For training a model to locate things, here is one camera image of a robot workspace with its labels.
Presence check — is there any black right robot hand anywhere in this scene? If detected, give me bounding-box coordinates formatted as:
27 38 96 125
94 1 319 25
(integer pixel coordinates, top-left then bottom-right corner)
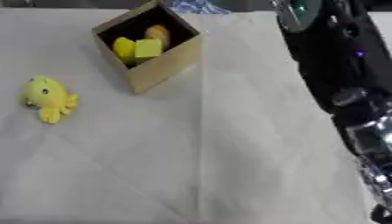
274 0 392 113

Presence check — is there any tan cardboard box black inside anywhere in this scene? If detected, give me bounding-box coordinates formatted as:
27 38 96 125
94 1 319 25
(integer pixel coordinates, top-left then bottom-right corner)
90 0 204 95

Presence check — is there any blue white patterned fabric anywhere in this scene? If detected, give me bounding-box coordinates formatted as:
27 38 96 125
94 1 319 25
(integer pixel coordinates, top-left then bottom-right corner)
170 0 233 15

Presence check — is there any yellow cube block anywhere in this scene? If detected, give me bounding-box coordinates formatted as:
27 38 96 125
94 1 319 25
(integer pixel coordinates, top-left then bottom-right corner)
133 38 165 60

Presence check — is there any yellow rounded block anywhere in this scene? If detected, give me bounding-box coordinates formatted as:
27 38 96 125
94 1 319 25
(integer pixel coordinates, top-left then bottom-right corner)
111 36 138 64

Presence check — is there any yellow octopus soft toy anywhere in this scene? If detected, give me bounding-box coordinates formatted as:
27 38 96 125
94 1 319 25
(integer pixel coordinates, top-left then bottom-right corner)
19 75 81 124

